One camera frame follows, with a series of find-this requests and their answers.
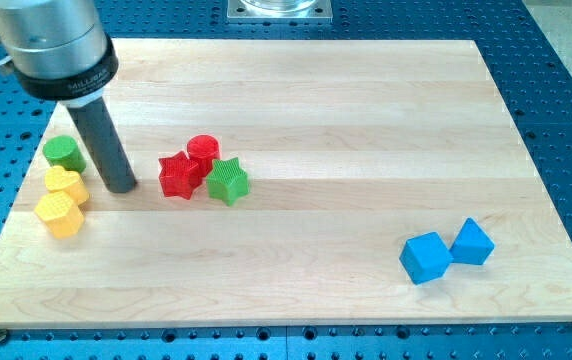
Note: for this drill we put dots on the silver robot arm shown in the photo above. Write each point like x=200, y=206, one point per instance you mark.
x=52, y=39

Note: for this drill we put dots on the green star block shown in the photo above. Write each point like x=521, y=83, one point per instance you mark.
x=227, y=181

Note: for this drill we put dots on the red star block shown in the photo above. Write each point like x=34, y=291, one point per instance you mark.
x=179, y=175

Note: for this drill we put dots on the blue cube block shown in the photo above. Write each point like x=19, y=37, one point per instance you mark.
x=425, y=258

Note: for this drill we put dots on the light wooden board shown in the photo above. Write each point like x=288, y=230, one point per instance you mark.
x=351, y=148

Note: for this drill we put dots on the red cylinder block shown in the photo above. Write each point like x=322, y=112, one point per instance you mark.
x=203, y=149

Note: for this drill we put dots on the blue triangular block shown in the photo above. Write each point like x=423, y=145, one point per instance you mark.
x=472, y=245

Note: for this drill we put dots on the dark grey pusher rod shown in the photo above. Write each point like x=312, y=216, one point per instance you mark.
x=97, y=131

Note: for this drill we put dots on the yellow hexagon block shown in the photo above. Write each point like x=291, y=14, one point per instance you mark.
x=60, y=213

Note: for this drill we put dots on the green cylinder block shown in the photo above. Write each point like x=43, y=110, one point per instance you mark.
x=64, y=151

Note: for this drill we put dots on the yellow heart block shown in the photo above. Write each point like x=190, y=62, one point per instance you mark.
x=59, y=179

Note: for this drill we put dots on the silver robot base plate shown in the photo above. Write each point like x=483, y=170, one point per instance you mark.
x=255, y=11

